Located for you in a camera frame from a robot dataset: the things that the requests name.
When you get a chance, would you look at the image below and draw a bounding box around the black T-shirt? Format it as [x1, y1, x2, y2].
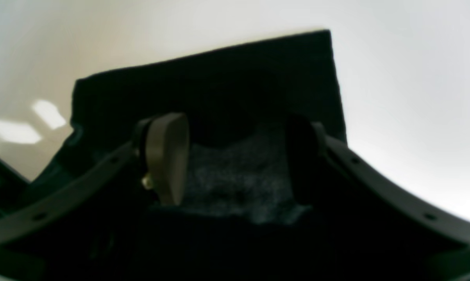
[0, 30, 470, 281]

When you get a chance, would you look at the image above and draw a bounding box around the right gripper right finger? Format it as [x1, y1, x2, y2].
[285, 115, 470, 246]

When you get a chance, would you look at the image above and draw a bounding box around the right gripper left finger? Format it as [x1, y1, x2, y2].
[0, 113, 190, 245]

